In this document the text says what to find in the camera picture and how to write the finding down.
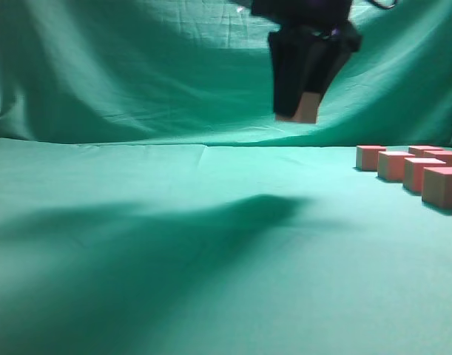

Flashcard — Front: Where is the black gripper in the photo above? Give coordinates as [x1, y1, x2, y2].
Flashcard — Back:
[235, 0, 362, 115]

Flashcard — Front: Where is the pink cube column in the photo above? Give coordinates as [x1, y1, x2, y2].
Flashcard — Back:
[356, 145, 387, 172]
[423, 149, 452, 166]
[408, 145, 443, 157]
[377, 151, 415, 182]
[403, 158, 447, 193]
[422, 166, 452, 209]

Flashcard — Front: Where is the green cloth backdrop and cover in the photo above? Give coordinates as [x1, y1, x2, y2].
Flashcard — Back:
[0, 1, 452, 354]

